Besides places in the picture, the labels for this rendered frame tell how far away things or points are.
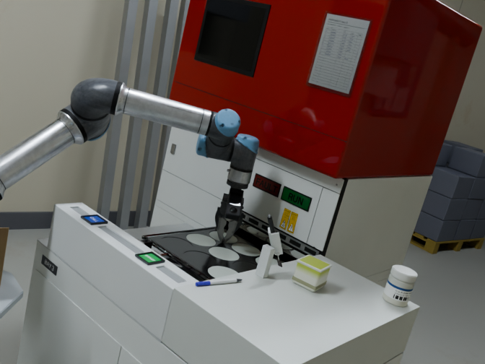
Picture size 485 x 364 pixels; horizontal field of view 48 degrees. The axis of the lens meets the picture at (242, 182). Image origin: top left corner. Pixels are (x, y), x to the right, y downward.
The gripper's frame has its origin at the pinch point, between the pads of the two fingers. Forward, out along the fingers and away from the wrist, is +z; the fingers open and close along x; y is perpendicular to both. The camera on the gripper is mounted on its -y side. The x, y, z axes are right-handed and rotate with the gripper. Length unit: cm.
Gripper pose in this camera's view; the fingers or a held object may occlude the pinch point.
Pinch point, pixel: (223, 240)
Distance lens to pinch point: 180.9
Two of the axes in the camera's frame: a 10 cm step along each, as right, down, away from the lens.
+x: -9.7, -2.4, -0.3
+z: -2.4, 9.4, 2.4
